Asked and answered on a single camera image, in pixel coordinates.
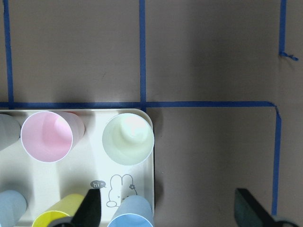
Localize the grey cup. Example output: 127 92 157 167
0 114 21 150

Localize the cream rabbit tray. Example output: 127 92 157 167
0 109 154 227

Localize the light blue cup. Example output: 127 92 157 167
108 195 154 227
0 190 27 227

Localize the yellow cup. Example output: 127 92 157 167
32 193 84 227

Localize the pink cup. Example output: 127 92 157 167
20 111 85 163

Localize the white cup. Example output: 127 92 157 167
102 113 154 166

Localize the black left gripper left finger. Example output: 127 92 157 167
53 189 101 227

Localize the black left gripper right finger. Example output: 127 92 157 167
234 188 298 227

